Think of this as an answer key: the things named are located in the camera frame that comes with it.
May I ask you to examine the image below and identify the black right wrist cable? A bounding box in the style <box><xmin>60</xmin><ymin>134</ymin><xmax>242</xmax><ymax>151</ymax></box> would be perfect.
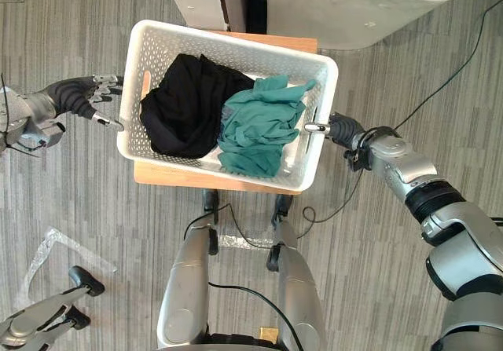
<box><xmin>344</xmin><ymin>126</ymin><xmax>398</xmax><ymax>171</ymax></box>

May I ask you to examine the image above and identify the wooden table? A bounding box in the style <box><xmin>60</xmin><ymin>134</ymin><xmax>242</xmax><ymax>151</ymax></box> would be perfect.
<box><xmin>133</xmin><ymin>30</ymin><xmax>318</xmax><ymax>196</ymax></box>

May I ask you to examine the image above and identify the dark robot left foot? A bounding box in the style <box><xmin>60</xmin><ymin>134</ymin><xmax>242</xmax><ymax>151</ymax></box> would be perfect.
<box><xmin>202</xmin><ymin>188</ymin><xmax>221</xmax><ymax>214</ymax></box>

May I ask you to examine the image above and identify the dark robot foot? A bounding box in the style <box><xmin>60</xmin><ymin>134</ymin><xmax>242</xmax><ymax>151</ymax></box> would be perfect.
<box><xmin>270</xmin><ymin>193</ymin><xmax>295</xmax><ymax>226</ymax></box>
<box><xmin>202</xmin><ymin>188</ymin><xmax>221</xmax><ymax>214</ymax></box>

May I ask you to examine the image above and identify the teal garment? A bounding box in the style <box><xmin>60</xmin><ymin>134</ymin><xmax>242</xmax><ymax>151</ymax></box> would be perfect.
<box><xmin>215</xmin><ymin>74</ymin><xmax>318</xmax><ymax>179</ymax></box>

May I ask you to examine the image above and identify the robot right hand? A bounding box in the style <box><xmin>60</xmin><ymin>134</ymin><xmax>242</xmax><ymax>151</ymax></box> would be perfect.
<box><xmin>304</xmin><ymin>112</ymin><xmax>366</xmax><ymax>150</ymax></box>

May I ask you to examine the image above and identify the white rounded appliance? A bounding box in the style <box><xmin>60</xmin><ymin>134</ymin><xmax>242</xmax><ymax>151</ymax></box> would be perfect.
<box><xmin>251</xmin><ymin>0</ymin><xmax>488</xmax><ymax>52</ymax></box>

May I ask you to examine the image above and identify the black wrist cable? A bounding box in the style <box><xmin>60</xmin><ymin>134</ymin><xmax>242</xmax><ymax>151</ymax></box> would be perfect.
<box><xmin>344</xmin><ymin>126</ymin><xmax>398</xmax><ymax>171</ymax></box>
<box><xmin>0</xmin><ymin>74</ymin><xmax>44</xmax><ymax>158</ymax></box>

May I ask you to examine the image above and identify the small gold block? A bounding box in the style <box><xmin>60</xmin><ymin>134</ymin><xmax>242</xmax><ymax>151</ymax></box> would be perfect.
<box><xmin>259</xmin><ymin>327</ymin><xmax>280</xmax><ymax>344</ymax></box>

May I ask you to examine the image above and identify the white perforated laundry basket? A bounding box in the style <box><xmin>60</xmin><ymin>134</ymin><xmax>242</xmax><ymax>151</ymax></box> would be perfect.
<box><xmin>116</xmin><ymin>19</ymin><xmax>340</xmax><ymax>192</ymax></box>

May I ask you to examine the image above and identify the dark robot right foot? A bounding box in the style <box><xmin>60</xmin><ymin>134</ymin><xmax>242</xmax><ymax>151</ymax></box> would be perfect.
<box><xmin>270</xmin><ymin>193</ymin><xmax>295</xmax><ymax>226</ymax></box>

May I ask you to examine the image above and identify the long black floor cable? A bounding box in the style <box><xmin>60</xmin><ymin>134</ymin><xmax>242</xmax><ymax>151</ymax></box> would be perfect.
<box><xmin>183</xmin><ymin>0</ymin><xmax>503</xmax><ymax>250</ymax></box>

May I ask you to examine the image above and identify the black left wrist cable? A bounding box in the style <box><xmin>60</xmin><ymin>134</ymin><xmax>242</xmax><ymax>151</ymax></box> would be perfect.
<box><xmin>0</xmin><ymin>74</ymin><xmax>44</xmax><ymax>158</ymax></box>

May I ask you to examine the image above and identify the black robot body cable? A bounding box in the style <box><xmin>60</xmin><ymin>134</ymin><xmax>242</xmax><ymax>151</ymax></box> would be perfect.
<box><xmin>207</xmin><ymin>282</ymin><xmax>306</xmax><ymax>351</ymax></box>

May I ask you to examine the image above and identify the silver robot right leg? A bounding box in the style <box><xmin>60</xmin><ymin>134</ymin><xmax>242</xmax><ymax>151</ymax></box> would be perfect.
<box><xmin>266</xmin><ymin>219</ymin><xmax>327</xmax><ymax>351</ymax></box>

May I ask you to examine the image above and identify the black garment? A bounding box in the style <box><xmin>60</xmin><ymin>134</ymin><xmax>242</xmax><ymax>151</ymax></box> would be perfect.
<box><xmin>139</xmin><ymin>53</ymin><xmax>256</xmax><ymax>159</ymax></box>

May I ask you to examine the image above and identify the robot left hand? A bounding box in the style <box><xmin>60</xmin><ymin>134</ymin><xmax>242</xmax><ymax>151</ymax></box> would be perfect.
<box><xmin>50</xmin><ymin>74</ymin><xmax>126</xmax><ymax>132</ymax></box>

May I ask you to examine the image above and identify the clear plastic wrap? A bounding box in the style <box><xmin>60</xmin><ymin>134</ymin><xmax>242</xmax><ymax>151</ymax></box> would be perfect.
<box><xmin>17</xmin><ymin>225</ymin><xmax>119</xmax><ymax>313</ymax></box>
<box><xmin>218</xmin><ymin>232</ymin><xmax>276</xmax><ymax>250</ymax></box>

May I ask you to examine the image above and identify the white cabinet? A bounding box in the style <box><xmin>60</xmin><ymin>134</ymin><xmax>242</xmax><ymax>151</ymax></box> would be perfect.
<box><xmin>160</xmin><ymin>0</ymin><xmax>231</xmax><ymax>32</ymax></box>

